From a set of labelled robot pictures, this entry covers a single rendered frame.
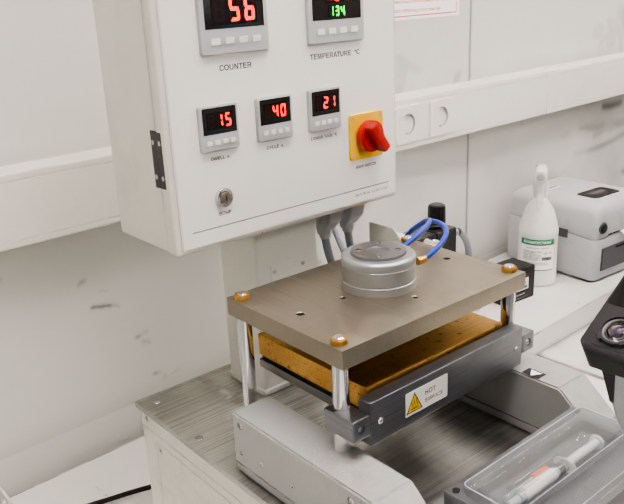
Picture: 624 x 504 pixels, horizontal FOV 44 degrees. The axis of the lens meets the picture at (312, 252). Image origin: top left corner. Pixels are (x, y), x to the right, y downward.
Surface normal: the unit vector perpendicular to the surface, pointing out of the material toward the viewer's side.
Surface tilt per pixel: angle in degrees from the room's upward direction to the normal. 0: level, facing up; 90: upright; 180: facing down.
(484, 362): 90
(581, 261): 91
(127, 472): 0
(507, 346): 90
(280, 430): 0
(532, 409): 90
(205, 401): 0
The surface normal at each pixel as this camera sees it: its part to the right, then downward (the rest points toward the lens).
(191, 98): 0.64, 0.22
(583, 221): -0.81, 0.16
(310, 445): -0.04, -0.94
